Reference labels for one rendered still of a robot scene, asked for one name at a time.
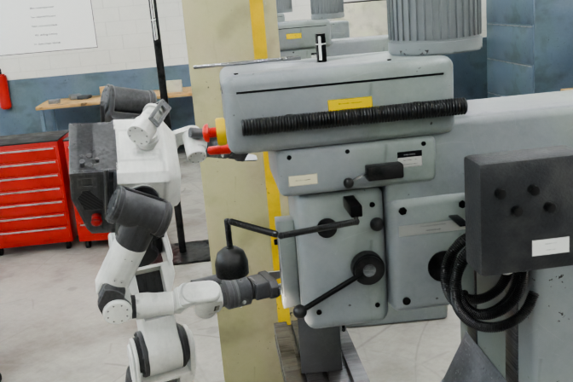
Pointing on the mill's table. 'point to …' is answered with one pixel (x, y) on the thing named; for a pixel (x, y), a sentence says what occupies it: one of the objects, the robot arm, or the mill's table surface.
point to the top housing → (332, 97)
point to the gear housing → (350, 164)
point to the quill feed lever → (364, 264)
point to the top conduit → (434, 108)
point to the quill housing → (338, 257)
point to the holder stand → (319, 348)
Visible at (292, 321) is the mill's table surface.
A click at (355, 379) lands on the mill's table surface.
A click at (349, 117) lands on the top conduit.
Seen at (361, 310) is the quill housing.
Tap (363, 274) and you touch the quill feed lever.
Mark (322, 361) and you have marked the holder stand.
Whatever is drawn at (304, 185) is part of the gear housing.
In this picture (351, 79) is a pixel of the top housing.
